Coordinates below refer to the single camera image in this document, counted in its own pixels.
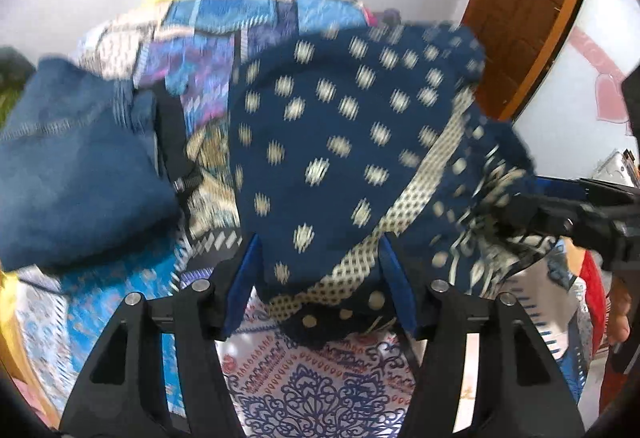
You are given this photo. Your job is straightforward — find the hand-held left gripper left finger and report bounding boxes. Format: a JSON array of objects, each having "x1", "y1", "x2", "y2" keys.
[{"x1": 59, "y1": 234, "x2": 263, "y2": 438}]

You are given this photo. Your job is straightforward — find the black strap with buckle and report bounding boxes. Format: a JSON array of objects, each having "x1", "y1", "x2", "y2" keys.
[{"x1": 150, "y1": 82, "x2": 206, "y2": 219}]

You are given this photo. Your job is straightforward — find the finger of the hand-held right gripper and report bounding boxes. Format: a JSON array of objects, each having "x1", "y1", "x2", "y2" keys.
[
  {"x1": 492, "y1": 193, "x2": 628, "y2": 251},
  {"x1": 536, "y1": 175, "x2": 640, "y2": 206}
]

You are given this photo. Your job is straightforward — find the dark green cushion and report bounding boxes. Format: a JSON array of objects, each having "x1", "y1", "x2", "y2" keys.
[{"x1": 0, "y1": 46, "x2": 37, "y2": 84}]

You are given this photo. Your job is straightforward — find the person's right hand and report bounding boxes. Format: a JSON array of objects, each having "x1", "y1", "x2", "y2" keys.
[{"x1": 606, "y1": 275, "x2": 632, "y2": 346}]

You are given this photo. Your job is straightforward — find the navy patterned garment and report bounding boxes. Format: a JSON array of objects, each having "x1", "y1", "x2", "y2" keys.
[{"x1": 227, "y1": 20, "x2": 561, "y2": 351}]

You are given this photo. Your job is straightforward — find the red cloth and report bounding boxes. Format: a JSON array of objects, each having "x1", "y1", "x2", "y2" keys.
[{"x1": 580, "y1": 250, "x2": 609, "y2": 359}]

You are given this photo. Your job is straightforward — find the wooden door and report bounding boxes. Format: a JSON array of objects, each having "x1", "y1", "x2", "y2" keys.
[{"x1": 460, "y1": 0, "x2": 598, "y2": 121}]

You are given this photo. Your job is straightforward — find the pink wall decoration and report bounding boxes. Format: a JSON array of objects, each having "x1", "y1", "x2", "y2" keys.
[{"x1": 570, "y1": 28, "x2": 636, "y2": 123}]

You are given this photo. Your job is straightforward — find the folded blue jeans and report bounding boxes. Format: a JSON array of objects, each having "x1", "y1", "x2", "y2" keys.
[{"x1": 0, "y1": 56, "x2": 182, "y2": 273}]

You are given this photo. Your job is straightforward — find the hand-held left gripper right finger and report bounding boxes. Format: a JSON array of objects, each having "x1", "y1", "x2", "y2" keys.
[{"x1": 377, "y1": 235, "x2": 586, "y2": 438}]

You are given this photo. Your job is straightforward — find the blue patchwork bed sheet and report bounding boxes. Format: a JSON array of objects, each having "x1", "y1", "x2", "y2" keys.
[{"x1": 15, "y1": 0, "x2": 586, "y2": 438}]

